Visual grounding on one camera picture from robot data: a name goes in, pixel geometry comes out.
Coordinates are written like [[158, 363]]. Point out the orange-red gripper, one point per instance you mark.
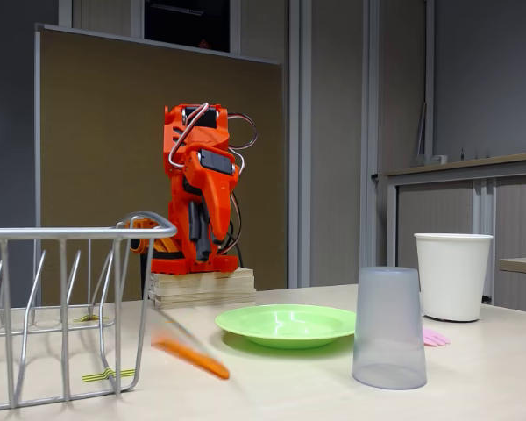
[[214, 193]]

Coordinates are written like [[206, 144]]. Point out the green plastic plate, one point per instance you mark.
[[285, 326]]

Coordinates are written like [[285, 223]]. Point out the orange plastic knife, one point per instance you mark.
[[201, 361]]

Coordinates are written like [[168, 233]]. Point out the translucent grey plastic cup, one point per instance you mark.
[[390, 333]]

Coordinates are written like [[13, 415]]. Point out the pink plastic fork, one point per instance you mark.
[[436, 337]]

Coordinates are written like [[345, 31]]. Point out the orange-red robot arm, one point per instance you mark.
[[175, 263]]

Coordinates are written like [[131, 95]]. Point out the orange table clamp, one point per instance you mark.
[[166, 245]]

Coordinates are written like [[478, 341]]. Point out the wooden base block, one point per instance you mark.
[[201, 289]]

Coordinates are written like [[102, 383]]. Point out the brown partition board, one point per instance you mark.
[[105, 131]]

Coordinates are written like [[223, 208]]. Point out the yellow black striped tape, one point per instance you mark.
[[90, 318], [92, 377]]

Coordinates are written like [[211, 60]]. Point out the cabinet lock key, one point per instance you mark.
[[374, 177]]

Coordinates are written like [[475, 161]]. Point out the dark window panel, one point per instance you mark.
[[179, 26]]

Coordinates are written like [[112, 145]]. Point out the grey leaning strip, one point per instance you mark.
[[422, 131]]

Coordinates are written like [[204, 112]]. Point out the grey sliding-door cabinet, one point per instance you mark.
[[442, 206]]

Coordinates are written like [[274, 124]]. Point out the white paper cup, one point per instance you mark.
[[456, 280]]

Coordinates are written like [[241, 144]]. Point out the grey side table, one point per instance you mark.
[[523, 264]]

